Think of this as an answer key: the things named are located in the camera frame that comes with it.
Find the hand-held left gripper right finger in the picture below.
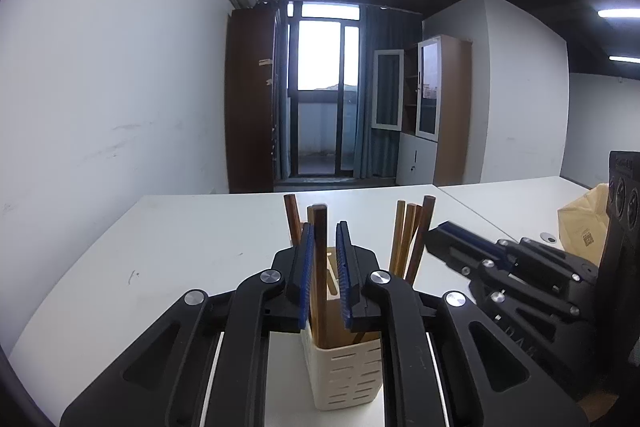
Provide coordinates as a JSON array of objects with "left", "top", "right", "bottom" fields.
[{"left": 336, "top": 221, "right": 590, "bottom": 427}]

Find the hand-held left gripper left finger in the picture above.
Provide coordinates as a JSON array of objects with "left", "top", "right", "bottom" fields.
[{"left": 60, "top": 222, "right": 317, "bottom": 427}]

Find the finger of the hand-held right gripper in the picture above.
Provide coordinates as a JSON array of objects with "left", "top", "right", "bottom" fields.
[
  {"left": 439, "top": 220, "right": 600, "bottom": 289},
  {"left": 424, "top": 228, "right": 582, "bottom": 321}
]

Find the cream slotted utensil holder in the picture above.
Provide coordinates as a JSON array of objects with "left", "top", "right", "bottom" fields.
[{"left": 300, "top": 247, "right": 386, "bottom": 411}]

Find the brown paper bag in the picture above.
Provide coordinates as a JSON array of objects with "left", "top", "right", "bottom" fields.
[{"left": 557, "top": 183, "right": 613, "bottom": 266}]

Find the wooden cabinet with glass door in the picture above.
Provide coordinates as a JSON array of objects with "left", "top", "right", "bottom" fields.
[{"left": 404, "top": 34, "right": 473, "bottom": 186}]

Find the white-framed glass cabinet door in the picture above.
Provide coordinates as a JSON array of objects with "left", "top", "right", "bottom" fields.
[{"left": 371, "top": 49, "right": 405, "bottom": 131}]

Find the dark brown wardrobe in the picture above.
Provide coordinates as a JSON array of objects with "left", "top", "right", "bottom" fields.
[{"left": 225, "top": 7, "right": 282, "bottom": 194}]

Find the dark curtain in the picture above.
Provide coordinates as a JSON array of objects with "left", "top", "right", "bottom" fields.
[{"left": 357, "top": 4, "right": 426, "bottom": 180}]

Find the glass balcony door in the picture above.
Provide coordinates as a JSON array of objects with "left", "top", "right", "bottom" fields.
[{"left": 280, "top": 0, "right": 367, "bottom": 182}]

